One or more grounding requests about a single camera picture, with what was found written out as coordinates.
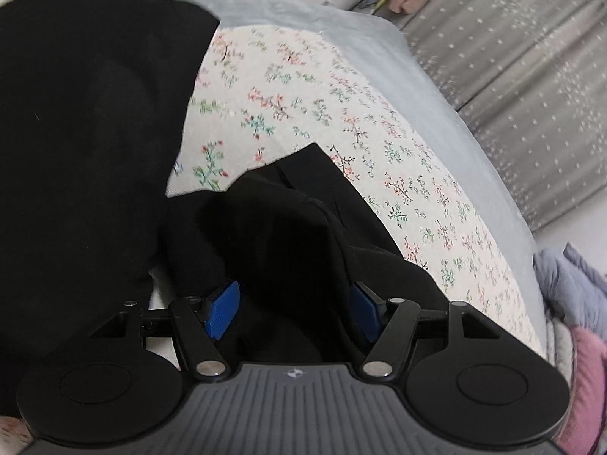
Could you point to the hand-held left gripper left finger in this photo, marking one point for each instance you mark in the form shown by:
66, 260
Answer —
220, 313

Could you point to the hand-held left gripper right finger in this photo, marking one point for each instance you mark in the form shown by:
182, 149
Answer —
365, 315

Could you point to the black pants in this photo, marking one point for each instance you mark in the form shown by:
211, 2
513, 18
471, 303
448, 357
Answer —
284, 246

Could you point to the grey quilt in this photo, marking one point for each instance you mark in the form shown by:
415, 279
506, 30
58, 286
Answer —
559, 341

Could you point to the blue-grey blanket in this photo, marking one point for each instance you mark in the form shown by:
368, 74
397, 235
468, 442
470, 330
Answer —
569, 284

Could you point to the floral printed bed sheet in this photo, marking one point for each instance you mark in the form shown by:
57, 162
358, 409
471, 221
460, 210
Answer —
308, 104

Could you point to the folded black garment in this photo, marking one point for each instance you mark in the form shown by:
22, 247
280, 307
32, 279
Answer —
85, 128

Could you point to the pink quilt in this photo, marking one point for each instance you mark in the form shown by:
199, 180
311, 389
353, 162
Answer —
588, 379

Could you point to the grey star-patterned curtain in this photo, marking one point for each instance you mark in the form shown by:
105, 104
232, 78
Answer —
521, 80

